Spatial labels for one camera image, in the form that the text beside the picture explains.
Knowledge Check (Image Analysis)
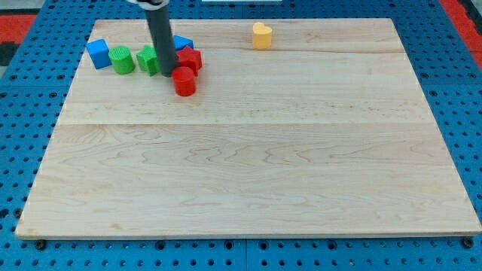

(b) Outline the red cylinder block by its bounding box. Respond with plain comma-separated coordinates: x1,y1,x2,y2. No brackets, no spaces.
172,66,196,96

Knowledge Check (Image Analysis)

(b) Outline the red star block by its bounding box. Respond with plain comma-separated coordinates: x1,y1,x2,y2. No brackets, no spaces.
176,46,203,77

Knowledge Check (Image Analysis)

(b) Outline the blue triangle block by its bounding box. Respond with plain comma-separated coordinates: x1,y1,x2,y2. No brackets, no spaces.
173,35,195,50

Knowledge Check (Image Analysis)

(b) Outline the green cylinder block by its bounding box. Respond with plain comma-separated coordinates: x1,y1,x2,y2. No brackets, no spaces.
108,46,135,75

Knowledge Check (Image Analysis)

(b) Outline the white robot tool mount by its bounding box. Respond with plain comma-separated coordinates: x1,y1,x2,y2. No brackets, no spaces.
127,0,169,6

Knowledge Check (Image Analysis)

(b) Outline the green star block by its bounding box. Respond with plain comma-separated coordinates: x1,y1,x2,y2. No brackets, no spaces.
136,45,160,76

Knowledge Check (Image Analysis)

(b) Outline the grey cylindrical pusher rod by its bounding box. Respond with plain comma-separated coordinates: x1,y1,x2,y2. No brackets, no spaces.
145,3,178,78

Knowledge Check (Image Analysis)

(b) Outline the blue cube block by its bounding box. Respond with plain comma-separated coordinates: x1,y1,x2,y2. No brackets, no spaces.
86,39,111,69

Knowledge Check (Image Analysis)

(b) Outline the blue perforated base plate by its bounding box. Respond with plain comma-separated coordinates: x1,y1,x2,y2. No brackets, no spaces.
1,0,481,270

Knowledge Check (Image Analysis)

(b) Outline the yellow heart block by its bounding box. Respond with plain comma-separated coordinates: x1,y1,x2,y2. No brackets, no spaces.
252,22,273,50

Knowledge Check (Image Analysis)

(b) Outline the light wooden board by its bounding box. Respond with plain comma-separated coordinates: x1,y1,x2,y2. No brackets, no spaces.
16,18,481,240

